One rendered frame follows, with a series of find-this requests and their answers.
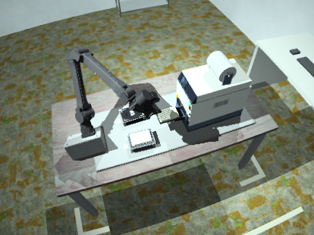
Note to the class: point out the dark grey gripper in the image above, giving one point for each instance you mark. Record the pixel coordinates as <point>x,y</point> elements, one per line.
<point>155,110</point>

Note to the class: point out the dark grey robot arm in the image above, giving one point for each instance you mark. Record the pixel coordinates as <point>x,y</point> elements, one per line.
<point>84,110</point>

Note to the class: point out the white foil roll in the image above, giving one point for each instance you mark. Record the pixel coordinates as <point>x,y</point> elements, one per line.
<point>220,65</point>

